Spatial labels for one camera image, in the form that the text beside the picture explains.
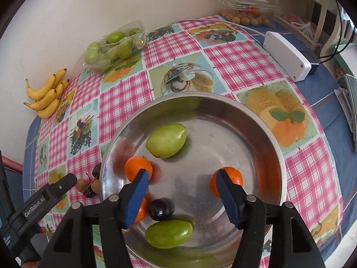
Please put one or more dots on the pink chair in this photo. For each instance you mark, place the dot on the pink chair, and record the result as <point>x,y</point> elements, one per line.
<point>12,164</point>

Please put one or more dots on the black plug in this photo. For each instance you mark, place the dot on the black plug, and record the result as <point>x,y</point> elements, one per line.
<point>315,66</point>

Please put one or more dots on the pile of longans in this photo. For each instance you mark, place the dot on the pile of longans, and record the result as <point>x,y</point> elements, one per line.
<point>245,19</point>

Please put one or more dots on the clear plastic boxes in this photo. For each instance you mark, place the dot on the clear plastic boxes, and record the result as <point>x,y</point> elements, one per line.
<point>242,1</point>

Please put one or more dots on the dark cherry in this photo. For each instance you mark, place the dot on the dark cherry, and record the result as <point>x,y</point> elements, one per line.
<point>161,209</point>

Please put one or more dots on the white plastic box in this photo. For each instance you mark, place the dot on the white plastic box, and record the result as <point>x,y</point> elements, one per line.
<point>287,55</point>

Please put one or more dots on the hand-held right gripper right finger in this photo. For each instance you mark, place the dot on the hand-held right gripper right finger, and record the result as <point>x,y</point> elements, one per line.
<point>228,198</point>

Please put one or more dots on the round metal plate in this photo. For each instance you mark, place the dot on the round metal plate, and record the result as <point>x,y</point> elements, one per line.
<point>209,145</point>

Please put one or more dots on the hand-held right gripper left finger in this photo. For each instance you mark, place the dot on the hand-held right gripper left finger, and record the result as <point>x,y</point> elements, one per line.
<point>136,198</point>

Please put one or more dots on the grey plastic device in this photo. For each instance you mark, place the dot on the grey plastic device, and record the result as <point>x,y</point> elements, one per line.
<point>347,109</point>

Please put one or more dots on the white basket with red bag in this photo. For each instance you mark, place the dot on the white basket with red bag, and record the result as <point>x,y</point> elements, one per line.
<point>299,23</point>

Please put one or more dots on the clear tray of green jujubes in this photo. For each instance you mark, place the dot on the clear tray of green jujubes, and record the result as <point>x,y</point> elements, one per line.
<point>117,48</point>

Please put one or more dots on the pale green box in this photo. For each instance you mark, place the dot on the pale green box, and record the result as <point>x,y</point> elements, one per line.
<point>345,58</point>

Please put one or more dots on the green jujube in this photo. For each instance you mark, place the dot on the green jujube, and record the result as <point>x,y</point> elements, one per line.
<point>168,233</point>
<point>166,141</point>

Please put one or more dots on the brown longan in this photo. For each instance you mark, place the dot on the brown longan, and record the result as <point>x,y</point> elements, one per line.
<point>82,184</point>
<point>95,186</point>

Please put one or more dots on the tangerine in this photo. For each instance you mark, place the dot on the tangerine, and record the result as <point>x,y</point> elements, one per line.
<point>136,167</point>
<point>143,209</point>
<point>253,11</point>
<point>235,177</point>

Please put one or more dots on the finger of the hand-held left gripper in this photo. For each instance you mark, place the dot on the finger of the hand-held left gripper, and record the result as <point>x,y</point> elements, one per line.
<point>65,182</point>

